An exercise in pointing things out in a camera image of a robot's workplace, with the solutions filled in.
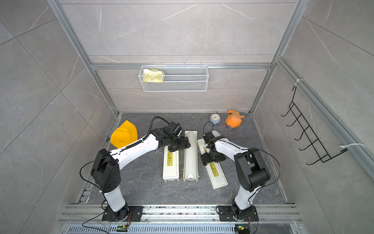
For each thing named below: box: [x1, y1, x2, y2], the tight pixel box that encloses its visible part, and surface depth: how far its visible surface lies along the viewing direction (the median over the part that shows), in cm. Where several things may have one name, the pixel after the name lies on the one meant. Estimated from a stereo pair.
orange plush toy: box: [224, 109, 245, 129], surface depth 109 cm
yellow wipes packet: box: [142, 68, 164, 83], surface depth 88 cm
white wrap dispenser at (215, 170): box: [197, 138, 229, 190], surface depth 87 cm
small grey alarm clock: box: [208, 110, 222, 125], surface depth 116 cm
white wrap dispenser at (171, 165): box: [162, 145, 180, 183], surface depth 83 cm
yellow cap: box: [110, 119, 138, 149], surface depth 106 cm
